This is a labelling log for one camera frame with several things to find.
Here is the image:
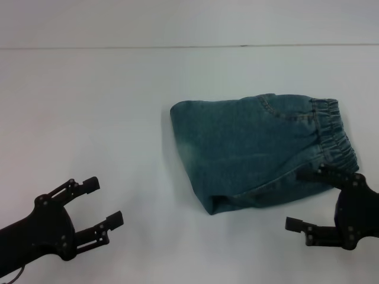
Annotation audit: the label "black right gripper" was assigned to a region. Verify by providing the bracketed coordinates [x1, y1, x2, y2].
[284, 163, 379, 252]

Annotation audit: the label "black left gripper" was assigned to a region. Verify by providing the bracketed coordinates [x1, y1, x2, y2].
[0, 176, 124, 269]

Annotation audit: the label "blue denim shorts with embroidery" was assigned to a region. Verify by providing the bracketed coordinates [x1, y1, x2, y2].
[169, 92, 361, 217]

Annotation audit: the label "thin black left gripper cable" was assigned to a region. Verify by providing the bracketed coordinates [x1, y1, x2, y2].
[4, 256, 28, 276]

